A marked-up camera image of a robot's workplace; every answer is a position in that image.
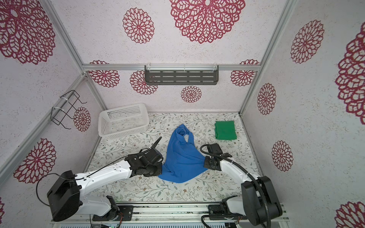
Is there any aluminium front rail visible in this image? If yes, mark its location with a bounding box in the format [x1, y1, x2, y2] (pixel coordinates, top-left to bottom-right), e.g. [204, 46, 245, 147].
[51, 202, 289, 226]

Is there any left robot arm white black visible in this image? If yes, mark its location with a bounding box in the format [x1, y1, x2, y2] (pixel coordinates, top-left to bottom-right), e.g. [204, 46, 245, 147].
[47, 148, 163, 222]

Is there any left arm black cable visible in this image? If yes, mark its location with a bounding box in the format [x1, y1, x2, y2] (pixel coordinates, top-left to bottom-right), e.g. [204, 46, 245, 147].
[35, 136, 163, 207]

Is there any white plastic laundry basket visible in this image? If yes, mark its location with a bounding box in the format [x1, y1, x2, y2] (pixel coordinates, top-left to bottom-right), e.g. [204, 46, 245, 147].
[98, 103, 149, 139]

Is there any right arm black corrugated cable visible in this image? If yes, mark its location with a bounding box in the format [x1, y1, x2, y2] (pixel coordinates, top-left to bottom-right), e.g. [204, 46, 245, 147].
[199, 144, 271, 228]

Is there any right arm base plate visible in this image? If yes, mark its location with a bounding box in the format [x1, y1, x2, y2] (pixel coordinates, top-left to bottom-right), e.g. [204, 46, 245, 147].
[208, 203, 239, 220]

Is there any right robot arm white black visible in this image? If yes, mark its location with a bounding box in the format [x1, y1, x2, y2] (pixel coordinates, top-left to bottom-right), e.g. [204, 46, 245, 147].
[200, 143, 283, 228]

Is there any grey metal wall shelf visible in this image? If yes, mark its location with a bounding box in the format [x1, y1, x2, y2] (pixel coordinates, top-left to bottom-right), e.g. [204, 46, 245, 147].
[144, 65, 219, 86]

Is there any blue tank top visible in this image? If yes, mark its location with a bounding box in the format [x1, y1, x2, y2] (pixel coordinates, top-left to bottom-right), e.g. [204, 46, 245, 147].
[158, 124, 207, 183]

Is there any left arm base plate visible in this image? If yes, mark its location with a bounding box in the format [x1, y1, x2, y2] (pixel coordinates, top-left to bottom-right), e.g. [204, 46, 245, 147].
[91, 205, 134, 222]

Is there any green tank top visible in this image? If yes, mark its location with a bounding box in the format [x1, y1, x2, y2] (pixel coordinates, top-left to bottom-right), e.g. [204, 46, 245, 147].
[215, 121, 237, 140]

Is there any black wire wall rack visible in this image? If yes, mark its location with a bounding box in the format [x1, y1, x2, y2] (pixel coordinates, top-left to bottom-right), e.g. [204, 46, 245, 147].
[50, 90, 87, 130]

